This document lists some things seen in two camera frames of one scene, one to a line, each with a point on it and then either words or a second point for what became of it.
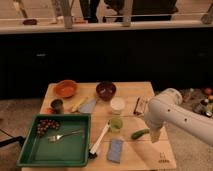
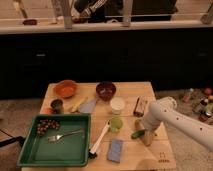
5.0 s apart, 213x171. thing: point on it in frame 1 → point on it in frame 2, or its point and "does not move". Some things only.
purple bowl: (105, 90) does not move
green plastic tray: (71, 151) does not move
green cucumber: (139, 133) does not move
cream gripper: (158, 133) → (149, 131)
